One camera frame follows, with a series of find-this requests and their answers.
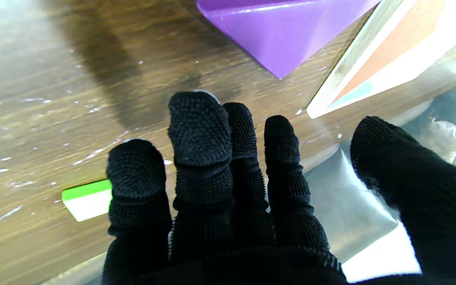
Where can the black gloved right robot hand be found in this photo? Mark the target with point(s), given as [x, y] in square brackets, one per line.
[212, 217]

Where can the small blue tangram triangle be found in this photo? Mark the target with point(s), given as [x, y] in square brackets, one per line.
[354, 95]

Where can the large red tangram triangle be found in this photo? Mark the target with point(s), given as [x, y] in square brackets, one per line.
[394, 47]

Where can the green tangram square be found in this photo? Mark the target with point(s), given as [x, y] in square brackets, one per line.
[87, 202]

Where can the purple tangram triangle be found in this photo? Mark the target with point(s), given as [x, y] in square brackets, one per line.
[287, 31]

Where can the square wooden tangram tray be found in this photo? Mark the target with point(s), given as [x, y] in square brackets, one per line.
[410, 59]

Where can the brown sofa cushion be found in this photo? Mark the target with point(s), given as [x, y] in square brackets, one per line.
[445, 138]

